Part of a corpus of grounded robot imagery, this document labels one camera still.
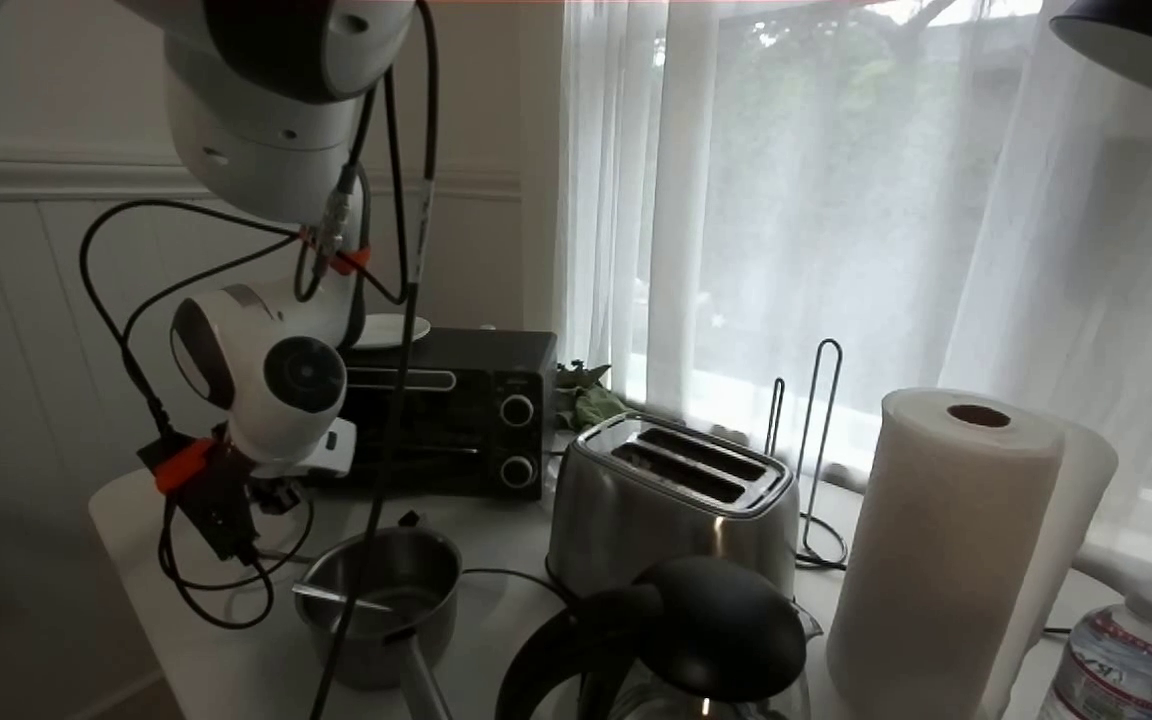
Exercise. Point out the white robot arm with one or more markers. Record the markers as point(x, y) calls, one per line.
point(264, 114)

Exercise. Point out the black toaster oven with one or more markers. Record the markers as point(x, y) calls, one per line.
point(461, 412)

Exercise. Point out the plastic water bottle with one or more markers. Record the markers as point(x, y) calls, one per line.
point(1107, 668)

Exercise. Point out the green plant leaves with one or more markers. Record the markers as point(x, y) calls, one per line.
point(583, 397)

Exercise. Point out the silver two-slot toaster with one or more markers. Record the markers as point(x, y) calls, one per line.
point(643, 488)

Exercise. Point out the white plate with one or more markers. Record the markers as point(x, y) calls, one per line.
point(391, 328)

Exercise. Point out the small steel saucepan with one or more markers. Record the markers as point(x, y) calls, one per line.
point(383, 612)

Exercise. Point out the black glass coffee carafe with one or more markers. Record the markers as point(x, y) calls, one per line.
point(698, 624)

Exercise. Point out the white sheer curtain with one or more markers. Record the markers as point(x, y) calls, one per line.
point(939, 184)

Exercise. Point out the white paper towel roll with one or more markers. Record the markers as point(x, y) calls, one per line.
point(969, 524)

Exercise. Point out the wire paper towel holder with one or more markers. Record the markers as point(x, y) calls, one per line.
point(818, 543)

